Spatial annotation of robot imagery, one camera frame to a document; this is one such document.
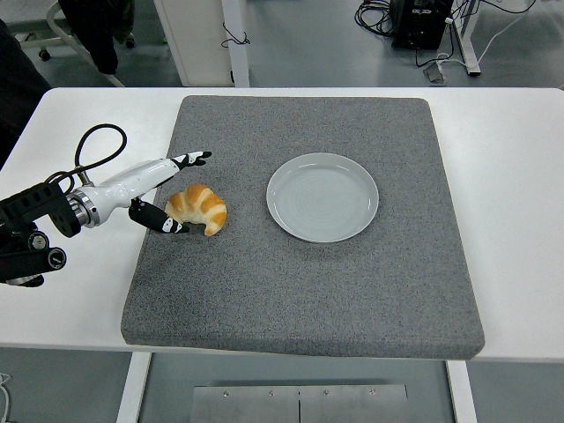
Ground white chair base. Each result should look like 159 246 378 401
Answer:
8 0 126 88

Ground round grey plate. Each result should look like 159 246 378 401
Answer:
265 152 380 245

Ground black cable bundle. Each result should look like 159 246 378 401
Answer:
354 0 397 39

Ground white cabinet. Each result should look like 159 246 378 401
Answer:
152 0 251 88

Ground grey metal plate with screws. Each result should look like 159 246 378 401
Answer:
191 383 409 423

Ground clear plastic floor piece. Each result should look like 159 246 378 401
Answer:
422 63 449 85

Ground person's legs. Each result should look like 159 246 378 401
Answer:
58 0 136 76

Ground white table leg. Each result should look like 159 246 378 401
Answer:
115 352 152 423
445 360 479 423

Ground white desk leg with foot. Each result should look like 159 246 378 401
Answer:
453 0 482 78

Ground thin black cable loop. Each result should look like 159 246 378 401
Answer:
219 21 251 48

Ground thin white floor cable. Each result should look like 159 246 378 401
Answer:
0 372 12 419

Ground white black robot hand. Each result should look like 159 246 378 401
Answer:
90 150 213 236

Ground black computer case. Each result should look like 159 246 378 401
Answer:
390 0 455 50

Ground golden croissant bread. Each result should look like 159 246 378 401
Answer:
163 183 228 238

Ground grey speckled mat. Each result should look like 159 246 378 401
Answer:
119 94 486 360

